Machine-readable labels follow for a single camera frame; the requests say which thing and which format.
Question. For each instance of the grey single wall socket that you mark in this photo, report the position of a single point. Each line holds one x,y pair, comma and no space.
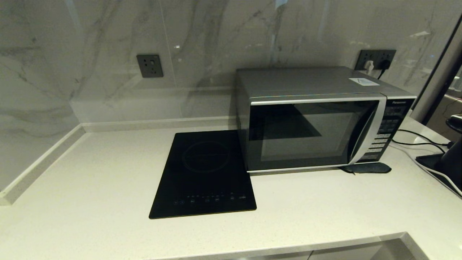
149,66

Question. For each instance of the grey double wall socket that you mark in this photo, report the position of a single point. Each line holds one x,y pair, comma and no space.
366,55

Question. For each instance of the dark round background object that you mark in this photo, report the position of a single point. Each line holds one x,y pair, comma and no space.
455,122

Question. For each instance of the black plug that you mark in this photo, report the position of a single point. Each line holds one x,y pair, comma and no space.
384,65

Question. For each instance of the black glass microwave door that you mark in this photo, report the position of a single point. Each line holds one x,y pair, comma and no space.
306,135

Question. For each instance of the black induction cooktop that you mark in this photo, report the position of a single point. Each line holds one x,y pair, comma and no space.
204,173

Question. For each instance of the white plug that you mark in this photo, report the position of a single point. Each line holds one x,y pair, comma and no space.
369,66

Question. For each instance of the black stand with base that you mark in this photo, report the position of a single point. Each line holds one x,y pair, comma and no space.
429,160

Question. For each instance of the white paper sheet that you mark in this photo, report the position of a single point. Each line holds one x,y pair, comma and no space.
364,81

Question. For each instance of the black mat under microwave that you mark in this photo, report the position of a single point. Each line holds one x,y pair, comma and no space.
370,168

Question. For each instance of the dark door frame post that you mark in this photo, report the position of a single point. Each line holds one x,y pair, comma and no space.
438,72

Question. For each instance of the silver microwave oven body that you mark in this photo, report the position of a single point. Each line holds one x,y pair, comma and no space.
299,81

